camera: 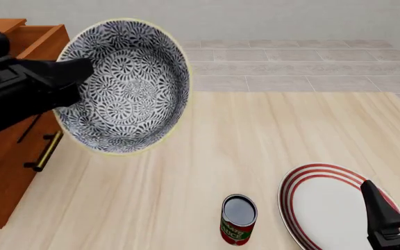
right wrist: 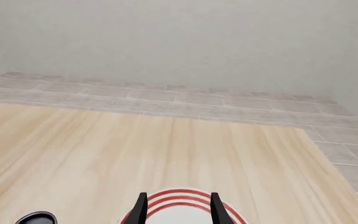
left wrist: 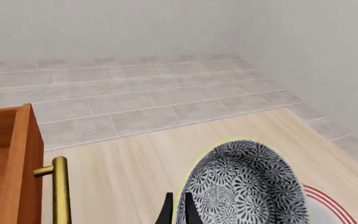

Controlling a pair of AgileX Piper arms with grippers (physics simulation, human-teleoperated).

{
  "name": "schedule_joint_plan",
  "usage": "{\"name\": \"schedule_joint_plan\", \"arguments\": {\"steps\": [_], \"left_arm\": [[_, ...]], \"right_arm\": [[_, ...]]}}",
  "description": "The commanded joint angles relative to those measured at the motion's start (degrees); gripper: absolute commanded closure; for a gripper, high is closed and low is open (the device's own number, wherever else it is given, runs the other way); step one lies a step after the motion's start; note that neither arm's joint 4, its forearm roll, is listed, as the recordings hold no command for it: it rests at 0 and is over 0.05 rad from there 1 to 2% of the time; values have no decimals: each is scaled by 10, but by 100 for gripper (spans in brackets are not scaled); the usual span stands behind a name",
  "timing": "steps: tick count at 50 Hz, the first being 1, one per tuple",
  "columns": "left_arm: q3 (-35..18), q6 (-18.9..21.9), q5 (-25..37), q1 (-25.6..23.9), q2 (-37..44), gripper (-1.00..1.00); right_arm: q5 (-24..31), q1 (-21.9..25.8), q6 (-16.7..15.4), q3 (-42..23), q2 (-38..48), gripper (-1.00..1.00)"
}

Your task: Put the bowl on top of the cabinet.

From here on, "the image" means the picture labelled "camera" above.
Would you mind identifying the brass drawer handle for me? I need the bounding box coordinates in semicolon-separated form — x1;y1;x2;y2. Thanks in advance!
23;129;64;173

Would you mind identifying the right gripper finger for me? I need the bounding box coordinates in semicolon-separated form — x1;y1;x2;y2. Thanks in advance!
360;179;400;237

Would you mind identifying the white plate with red rings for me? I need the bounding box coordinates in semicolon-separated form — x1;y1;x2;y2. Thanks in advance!
277;162;400;250

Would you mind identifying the wooden cabinet drawer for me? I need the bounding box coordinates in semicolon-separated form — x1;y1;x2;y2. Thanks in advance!
4;24;71;63

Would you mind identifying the black white patterned bowl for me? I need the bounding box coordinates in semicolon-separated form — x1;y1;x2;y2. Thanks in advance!
51;17;194;158

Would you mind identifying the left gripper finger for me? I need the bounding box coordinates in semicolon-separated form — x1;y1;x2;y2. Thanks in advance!
41;83;84;115
48;57;94;90

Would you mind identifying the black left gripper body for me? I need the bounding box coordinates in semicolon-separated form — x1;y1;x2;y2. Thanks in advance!
0;56;59;142

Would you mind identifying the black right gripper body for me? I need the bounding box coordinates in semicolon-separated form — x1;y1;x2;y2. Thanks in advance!
366;225;400;250

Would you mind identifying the wooden cabinet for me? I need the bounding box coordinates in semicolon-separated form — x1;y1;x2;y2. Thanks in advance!
0;18;71;230

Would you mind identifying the red tomato sauce tin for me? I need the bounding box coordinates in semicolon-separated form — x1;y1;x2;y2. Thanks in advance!
219;193;259;247

